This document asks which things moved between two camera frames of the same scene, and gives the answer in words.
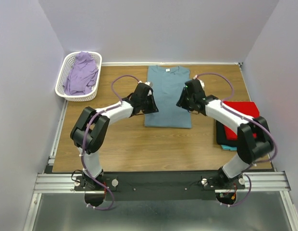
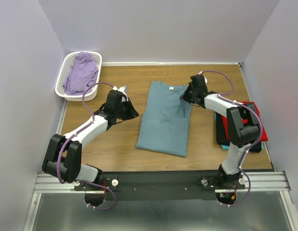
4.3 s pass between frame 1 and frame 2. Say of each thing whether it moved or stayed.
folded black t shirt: stayed
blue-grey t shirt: moved
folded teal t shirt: stayed
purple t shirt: stayed
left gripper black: moved
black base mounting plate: stayed
